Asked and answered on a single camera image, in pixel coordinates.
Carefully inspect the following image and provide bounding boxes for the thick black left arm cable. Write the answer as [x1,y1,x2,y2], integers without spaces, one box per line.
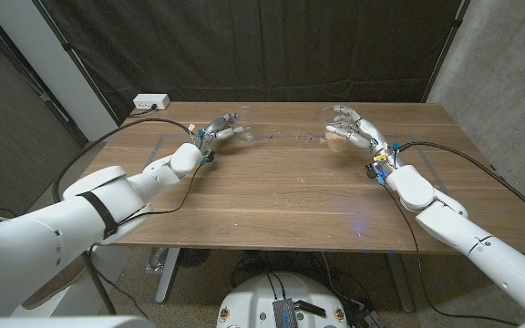
[51,117,198,316]

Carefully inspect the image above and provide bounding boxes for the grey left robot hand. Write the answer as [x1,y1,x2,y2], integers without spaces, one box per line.
[196,112,246,152]

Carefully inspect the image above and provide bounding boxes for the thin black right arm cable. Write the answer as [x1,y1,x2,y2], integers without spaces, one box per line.
[383,181,521,327]

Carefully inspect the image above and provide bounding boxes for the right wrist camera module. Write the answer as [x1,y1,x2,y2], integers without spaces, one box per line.
[365,162,389,187]

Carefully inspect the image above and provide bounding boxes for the black round floor fan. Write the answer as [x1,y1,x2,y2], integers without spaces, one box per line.
[178,248,212,270]

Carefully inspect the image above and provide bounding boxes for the black flat adapter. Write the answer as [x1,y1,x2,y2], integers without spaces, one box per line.
[293,299,327,318]

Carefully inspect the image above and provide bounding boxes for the white robot torso base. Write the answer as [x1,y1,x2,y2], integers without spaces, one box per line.
[216,272,349,328]

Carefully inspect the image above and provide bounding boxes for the grey electronics box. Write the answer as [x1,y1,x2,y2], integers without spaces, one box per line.
[273,298,299,328]

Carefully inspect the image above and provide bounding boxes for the white power strip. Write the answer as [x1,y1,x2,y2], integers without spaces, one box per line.
[132,93,171,111]

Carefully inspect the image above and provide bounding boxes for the black power strip cable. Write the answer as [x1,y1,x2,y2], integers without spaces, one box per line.
[128,105,159,118]

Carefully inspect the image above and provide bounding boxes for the black backdrop curtain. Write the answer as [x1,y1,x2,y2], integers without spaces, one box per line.
[38,0,468,125]

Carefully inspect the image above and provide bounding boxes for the grey table leg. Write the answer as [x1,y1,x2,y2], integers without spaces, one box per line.
[385,252,415,314]
[155,247,181,305]

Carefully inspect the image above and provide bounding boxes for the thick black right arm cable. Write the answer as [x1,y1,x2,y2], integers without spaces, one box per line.
[394,140,525,228]

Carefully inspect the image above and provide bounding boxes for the clear plastic cup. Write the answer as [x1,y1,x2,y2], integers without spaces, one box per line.
[230,106,256,144]
[319,105,353,154]

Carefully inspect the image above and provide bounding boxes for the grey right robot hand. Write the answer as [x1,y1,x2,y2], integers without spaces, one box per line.
[324,105,394,166]

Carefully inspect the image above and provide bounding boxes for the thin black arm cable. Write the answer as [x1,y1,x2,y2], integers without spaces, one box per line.
[383,181,521,327]
[87,163,204,320]

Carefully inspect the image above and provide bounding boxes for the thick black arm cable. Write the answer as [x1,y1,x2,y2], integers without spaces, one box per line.
[394,140,525,228]
[51,117,198,316]

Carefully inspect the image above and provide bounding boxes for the white robot chest shell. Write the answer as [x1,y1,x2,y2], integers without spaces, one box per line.
[0,314,157,328]

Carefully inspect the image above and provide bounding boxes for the black backdrop stand pole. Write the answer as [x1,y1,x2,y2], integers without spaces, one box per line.
[32,0,121,125]
[421,0,472,104]

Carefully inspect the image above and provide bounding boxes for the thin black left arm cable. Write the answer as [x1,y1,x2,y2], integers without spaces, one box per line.
[87,163,204,320]

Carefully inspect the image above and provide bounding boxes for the tangled black floor cables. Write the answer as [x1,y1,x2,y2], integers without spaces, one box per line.
[230,249,385,320]

